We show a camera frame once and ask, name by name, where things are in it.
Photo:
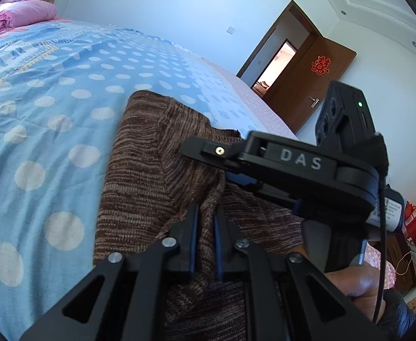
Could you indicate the folded pink blanket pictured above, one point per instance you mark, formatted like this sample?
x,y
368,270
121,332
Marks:
x,y
19,12

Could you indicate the brown knit sweater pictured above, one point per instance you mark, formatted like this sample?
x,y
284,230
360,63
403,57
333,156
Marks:
x,y
147,170

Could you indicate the brown wooden cabinet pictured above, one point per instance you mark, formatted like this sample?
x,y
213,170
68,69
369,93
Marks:
x,y
399,252

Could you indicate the white light switch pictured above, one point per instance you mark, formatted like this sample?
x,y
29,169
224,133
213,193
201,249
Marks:
x,y
231,30

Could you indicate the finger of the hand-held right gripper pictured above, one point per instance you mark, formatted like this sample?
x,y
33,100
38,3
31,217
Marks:
x,y
241,179
208,149

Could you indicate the brown door frame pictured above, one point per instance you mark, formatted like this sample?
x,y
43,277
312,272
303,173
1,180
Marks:
x,y
264,44

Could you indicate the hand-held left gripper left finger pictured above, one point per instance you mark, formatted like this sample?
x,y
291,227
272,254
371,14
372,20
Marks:
x,y
194,248

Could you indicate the dotted blue pink bedspread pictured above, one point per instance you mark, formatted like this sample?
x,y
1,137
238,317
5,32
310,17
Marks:
x,y
51,96

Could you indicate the brown wooden door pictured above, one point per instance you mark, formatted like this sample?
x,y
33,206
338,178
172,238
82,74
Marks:
x,y
300,88

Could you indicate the person's right hand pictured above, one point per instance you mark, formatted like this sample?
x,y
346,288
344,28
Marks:
x,y
357,284

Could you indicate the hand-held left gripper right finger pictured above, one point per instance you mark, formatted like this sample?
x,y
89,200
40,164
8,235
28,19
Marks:
x,y
217,255

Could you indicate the person's right forearm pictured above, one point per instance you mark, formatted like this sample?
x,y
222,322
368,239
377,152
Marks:
x,y
398,316

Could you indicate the red paper door decoration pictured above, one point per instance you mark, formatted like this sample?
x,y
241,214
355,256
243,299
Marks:
x,y
320,65

